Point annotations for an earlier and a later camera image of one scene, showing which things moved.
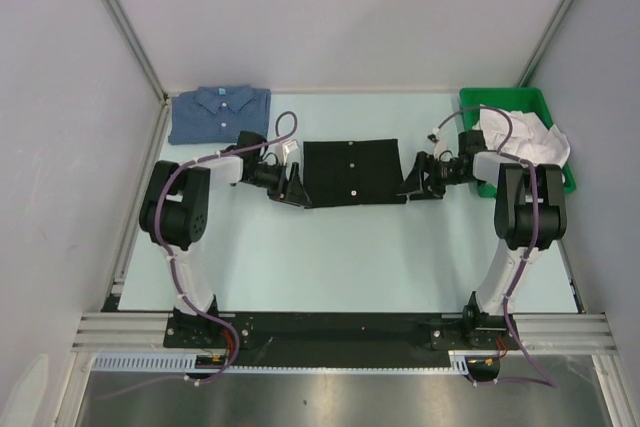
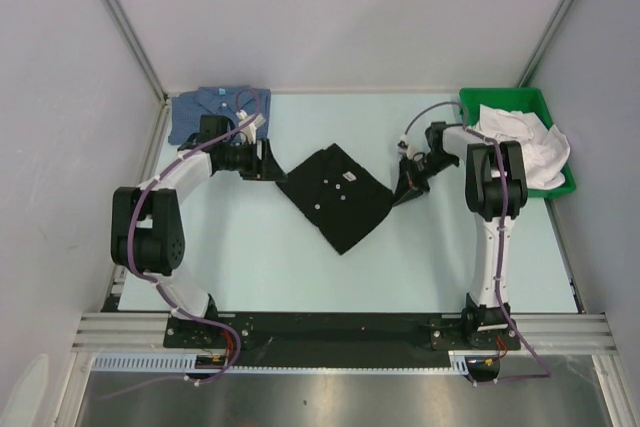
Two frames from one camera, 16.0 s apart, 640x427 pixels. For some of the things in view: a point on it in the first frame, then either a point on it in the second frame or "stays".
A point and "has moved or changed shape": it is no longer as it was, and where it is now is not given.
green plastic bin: [531, 100] stays
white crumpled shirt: [530, 137] stays
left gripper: [295, 191] -> [265, 169]
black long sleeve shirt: [353, 172] has moved or changed shape
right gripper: [428, 189] -> [410, 184]
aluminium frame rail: [539, 333] stays
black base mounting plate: [222, 342] stays
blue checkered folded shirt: [218, 114] stays
